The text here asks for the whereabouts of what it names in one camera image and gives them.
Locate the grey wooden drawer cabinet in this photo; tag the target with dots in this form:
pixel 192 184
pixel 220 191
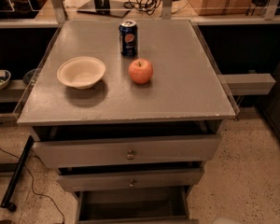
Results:
pixel 183 97

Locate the dark round dish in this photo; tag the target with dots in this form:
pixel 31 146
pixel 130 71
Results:
pixel 31 76

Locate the black monitor stand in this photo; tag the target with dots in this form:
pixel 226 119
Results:
pixel 105 8

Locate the grey top drawer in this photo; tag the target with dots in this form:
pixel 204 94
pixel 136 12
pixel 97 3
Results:
pixel 103 152

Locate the white paper bowl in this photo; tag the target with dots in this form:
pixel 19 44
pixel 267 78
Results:
pixel 81 72

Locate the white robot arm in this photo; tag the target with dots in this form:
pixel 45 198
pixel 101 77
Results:
pixel 225 220

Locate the black bar on floor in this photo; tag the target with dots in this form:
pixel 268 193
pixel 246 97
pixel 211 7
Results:
pixel 6 201

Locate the grey middle drawer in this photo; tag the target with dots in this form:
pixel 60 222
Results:
pixel 126 180

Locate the blue pepsi can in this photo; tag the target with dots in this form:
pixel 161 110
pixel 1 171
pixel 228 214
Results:
pixel 128 38

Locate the red apple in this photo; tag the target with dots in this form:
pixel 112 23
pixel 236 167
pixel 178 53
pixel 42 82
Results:
pixel 140 71

